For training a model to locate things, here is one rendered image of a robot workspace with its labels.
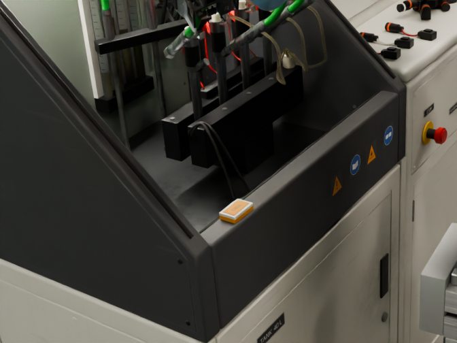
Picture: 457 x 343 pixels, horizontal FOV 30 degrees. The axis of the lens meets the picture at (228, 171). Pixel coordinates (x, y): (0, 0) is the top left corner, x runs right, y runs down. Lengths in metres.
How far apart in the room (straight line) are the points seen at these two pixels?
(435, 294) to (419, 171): 0.81
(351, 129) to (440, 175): 0.51
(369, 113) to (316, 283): 0.33
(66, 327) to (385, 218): 0.69
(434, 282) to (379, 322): 0.82
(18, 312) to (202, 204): 0.40
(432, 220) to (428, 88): 0.36
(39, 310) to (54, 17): 0.55
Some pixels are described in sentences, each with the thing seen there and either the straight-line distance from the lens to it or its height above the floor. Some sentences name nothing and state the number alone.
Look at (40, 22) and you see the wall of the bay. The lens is 1.66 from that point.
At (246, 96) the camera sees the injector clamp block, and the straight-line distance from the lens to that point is 1.66.
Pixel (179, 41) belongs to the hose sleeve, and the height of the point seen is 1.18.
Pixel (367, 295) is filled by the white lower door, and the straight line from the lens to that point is 1.82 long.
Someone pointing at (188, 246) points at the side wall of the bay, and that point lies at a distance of 1.24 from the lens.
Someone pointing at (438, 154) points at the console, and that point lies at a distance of 2.00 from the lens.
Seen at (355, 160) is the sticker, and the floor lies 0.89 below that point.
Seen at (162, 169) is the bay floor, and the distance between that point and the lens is 1.74.
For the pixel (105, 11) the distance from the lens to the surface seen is 1.65.
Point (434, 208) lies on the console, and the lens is 2.06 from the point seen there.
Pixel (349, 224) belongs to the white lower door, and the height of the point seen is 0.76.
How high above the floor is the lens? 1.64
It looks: 28 degrees down
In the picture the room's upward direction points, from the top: 5 degrees counter-clockwise
